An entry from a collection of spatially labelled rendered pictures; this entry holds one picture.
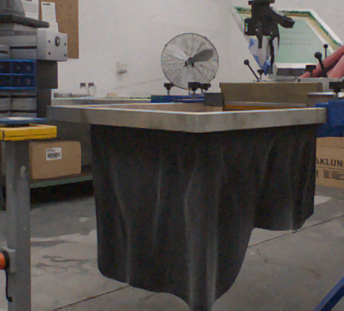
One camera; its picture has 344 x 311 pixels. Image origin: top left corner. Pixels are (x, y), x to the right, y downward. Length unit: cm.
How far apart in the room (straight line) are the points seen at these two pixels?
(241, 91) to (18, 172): 79
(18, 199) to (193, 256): 42
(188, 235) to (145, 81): 509
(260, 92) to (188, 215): 59
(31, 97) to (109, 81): 425
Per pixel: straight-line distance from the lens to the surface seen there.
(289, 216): 152
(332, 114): 149
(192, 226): 129
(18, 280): 139
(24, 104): 180
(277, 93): 171
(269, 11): 174
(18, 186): 133
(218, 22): 722
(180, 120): 114
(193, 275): 132
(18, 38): 181
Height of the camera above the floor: 105
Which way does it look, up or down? 3 degrees down
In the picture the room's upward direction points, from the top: straight up
